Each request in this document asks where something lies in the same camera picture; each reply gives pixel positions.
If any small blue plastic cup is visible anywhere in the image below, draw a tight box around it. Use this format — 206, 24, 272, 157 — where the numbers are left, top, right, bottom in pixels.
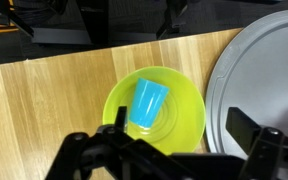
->
129, 77, 170, 129

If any round grey metal tray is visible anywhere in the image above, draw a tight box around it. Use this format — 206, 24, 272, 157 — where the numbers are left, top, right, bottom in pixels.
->
205, 9, 288, 180

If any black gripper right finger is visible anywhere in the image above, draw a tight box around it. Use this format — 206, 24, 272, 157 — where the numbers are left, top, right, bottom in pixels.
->
225, 106, 288, 180

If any yellow plastic bowl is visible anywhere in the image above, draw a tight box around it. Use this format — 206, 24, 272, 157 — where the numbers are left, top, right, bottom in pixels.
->
102, 65, 207, 156

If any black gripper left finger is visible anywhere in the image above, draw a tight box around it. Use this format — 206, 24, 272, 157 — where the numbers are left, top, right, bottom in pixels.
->
45, 105, 185, 180

